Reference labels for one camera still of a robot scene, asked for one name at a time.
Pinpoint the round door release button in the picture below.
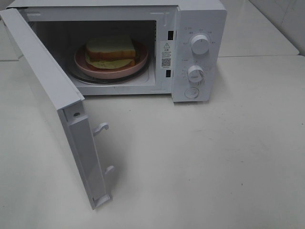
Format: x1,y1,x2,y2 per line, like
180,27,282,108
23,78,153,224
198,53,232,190
184,87,199,99

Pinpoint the pink round plate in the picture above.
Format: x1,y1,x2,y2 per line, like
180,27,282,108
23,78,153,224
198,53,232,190
73,40,149,80

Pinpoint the white microwave door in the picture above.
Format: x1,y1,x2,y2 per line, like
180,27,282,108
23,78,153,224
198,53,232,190
0,9,114,209

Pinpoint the white bread sandwich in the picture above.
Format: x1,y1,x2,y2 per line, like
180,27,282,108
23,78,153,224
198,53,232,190
85,35,137,70

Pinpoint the lower white microwave knob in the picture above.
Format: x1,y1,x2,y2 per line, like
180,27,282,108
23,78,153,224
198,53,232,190
187,65,204,83

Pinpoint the white microwave knob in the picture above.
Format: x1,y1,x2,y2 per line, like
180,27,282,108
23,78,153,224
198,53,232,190
191,33,210,55
187,65,204,83

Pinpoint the white microwave oven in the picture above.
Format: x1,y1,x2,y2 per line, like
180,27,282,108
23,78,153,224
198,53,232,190
6,0,227,102

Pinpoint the upper white microwave knob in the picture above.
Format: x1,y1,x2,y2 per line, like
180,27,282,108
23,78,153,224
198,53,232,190
191,33,210,55

